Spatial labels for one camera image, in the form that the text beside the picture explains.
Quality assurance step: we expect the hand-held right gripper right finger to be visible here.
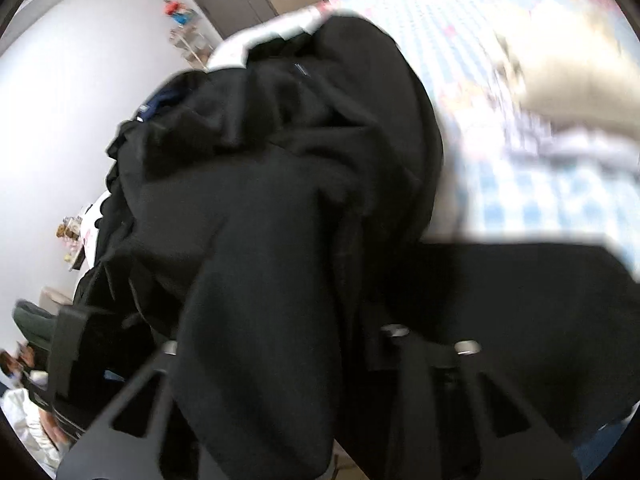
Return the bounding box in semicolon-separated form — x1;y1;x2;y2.
365;322;582;480

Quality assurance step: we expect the black garment with navy print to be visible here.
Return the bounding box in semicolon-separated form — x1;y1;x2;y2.
105;70;241;161

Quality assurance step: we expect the white folded garment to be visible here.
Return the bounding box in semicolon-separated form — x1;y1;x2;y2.
505;110;640;171

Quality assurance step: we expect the white cloth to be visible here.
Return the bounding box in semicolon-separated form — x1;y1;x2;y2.
207;10;326;71

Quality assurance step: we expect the white wire rack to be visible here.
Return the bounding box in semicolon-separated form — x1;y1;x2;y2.
170;25;217;68

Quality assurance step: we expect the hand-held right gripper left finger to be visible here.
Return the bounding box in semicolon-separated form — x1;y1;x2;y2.
57;340;201;480

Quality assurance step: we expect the blue checked printed blanket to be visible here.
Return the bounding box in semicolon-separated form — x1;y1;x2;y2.
310;0;640;286

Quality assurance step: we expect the red and blue toy figure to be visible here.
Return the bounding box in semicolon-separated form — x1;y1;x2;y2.
165;0;195;27

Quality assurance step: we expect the small cluttered shelf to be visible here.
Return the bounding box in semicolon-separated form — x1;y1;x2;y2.
55;215;90;272

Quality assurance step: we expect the dark green cloth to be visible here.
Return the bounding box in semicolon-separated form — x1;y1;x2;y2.
12;300;55;348

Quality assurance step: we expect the cream folded garment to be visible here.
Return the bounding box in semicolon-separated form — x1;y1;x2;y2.
495;10;640;131

